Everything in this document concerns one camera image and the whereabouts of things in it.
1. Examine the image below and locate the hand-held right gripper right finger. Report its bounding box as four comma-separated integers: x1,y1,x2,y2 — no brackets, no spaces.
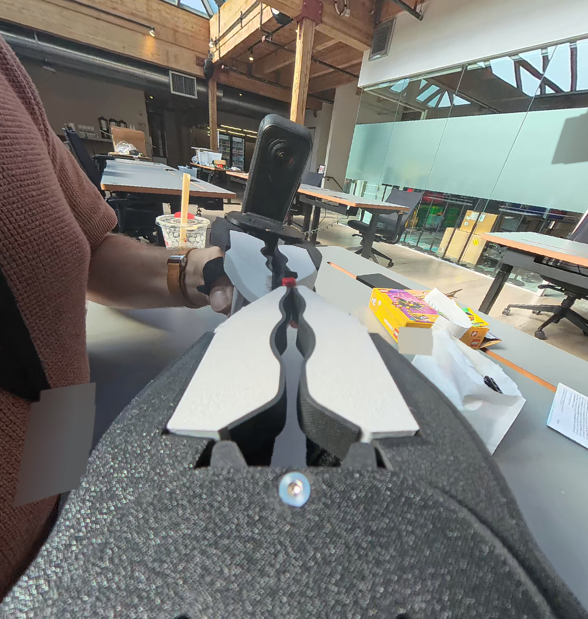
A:
293,285,420,457

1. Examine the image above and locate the torn white paper bag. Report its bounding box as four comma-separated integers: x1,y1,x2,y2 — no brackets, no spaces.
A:
424,287,473,339

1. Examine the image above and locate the bubble tea plastic cup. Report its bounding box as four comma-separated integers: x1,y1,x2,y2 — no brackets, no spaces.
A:
156,214,211,250

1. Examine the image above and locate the person's left forearm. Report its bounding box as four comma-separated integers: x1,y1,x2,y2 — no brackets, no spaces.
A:
86,233,171,309

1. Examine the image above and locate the wooden-edged desk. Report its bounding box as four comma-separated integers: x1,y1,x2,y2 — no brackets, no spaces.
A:
298,185,411,242
479,231,588,315
100,160,236,200

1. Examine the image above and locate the black chest strap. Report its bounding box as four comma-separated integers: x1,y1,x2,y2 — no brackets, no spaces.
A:
0,237,50,402

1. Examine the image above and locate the black office chair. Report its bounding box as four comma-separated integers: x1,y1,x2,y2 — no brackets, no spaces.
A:
347,189,423,268
503,271,588,356

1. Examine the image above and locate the small black lego assembly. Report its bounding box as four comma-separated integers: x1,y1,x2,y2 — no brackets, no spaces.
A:
280,277,298,329

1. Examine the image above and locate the person's left hand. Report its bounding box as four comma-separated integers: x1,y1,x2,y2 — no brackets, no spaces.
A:
197,247,236,315

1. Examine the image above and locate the minifigure instruction booklet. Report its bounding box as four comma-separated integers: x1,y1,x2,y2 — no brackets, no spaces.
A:
547,383,588,457

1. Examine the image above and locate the glass door drinks fridge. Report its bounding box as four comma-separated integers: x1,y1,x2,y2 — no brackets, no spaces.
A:
218,131,246,170

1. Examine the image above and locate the white wall vent grille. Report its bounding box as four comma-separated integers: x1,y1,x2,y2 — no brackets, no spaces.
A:
369,18,397,61

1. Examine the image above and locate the cardboard box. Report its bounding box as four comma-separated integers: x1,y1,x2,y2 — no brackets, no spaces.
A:
461,210,499,235
438,227,485,266

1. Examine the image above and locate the black ceiling duct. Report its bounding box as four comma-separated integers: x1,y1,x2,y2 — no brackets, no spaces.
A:
0,31,294,117

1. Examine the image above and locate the large yellow lego box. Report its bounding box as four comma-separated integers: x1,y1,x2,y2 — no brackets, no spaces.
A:
369,288,490,349

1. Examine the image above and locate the full white paper bag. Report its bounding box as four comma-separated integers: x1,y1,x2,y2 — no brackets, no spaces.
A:
412,317,527,455

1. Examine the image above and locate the tan paper straw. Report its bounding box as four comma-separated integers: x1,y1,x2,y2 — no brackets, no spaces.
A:
179,174,191,242

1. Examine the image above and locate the brown leather wristwatch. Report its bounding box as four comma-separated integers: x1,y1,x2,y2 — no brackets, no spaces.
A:
167,248,200,309

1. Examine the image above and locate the wooden support column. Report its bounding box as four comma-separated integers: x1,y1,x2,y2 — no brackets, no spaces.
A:
208,77,219,151
290,0,324,126

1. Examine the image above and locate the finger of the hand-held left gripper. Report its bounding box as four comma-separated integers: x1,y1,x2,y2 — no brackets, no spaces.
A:
224,230,271,304
277,244,320,291

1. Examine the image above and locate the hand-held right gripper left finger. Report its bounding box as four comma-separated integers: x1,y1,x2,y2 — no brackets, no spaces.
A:
165,287,291,456

